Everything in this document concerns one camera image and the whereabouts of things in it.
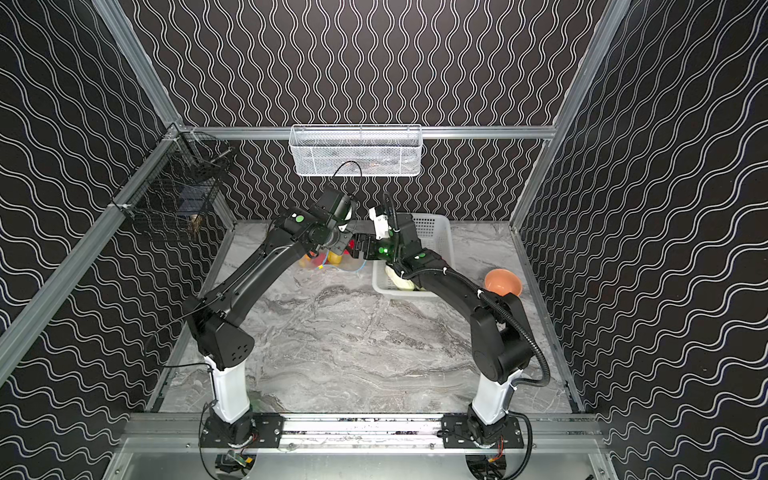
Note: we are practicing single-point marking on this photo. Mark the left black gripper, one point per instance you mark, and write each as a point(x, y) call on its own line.
point(349, 243)

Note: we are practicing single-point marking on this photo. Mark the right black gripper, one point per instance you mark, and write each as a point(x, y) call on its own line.
point(372, 246)

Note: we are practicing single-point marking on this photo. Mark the yellow potato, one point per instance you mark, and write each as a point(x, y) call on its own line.
point(334, 259)

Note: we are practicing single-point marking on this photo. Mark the red apple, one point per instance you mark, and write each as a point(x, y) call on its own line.
point(318, 260)

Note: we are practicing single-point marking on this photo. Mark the clear zip top bag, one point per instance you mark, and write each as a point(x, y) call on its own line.
point(350, 260)

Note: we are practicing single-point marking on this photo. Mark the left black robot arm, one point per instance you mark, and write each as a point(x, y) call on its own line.
point(215, 319)

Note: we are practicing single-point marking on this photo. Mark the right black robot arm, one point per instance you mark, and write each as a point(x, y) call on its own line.
point(503, 346)

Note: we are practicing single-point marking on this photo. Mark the white daikon radish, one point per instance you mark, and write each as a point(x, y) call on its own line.
point(398, 282)

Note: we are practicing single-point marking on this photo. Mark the orange ceramic bowl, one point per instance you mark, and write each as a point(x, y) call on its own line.
point(502, 282)

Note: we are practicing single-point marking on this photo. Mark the white mesh wall basket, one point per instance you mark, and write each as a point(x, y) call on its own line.
point(374, 150)

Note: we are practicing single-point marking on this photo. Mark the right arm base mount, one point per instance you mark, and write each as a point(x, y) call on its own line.
point(483, 432)

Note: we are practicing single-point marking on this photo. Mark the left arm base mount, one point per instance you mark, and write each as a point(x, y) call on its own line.
point(253, 430)

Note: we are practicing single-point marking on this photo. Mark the aluminium front rail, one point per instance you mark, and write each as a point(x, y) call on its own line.
point(314, 433)

